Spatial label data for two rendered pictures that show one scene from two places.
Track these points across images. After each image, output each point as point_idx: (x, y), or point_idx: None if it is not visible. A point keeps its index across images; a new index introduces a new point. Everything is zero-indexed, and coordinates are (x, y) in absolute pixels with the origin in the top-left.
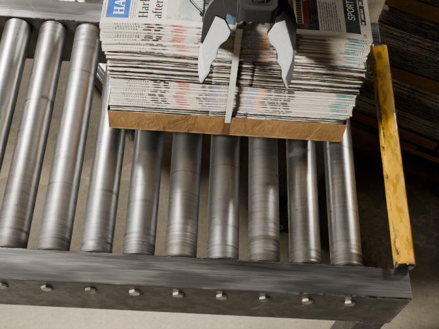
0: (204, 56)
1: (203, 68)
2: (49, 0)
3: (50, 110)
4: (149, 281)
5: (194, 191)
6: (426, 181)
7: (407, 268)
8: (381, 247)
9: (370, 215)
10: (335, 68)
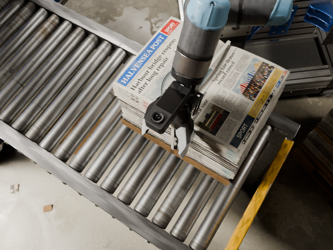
0: (143, 125)
1: (142, 130)
2: (139, 44)
3: (111, 100)
4: (101, 205)
5: (146, 172)
6: (332, 201)
7: None
8: (284, 221)
9: (288, 202)
10: (222, 156)
